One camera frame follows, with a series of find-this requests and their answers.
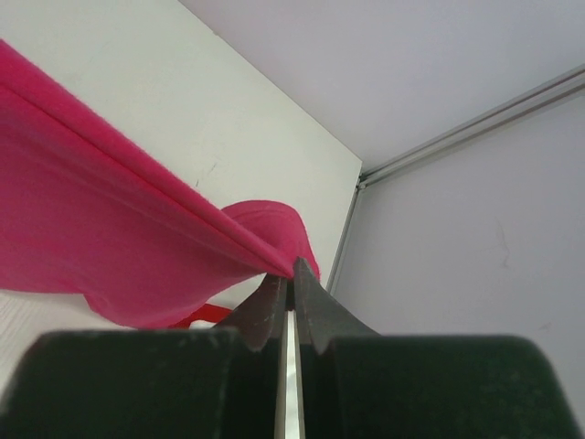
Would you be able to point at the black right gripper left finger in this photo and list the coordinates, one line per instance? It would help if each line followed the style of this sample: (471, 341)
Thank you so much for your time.
(220, 382)

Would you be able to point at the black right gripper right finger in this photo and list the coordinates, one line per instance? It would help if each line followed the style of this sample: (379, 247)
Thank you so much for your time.
(360, 384)

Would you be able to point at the magenta t-shirt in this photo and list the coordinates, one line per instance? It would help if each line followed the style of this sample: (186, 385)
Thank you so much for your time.
(86, 211)

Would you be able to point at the red folded t-shirt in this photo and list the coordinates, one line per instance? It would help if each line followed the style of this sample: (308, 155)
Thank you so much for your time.
(207, 315)

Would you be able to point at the aluminium frame post right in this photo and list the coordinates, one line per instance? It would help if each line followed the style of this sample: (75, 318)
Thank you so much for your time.
(564, 86)

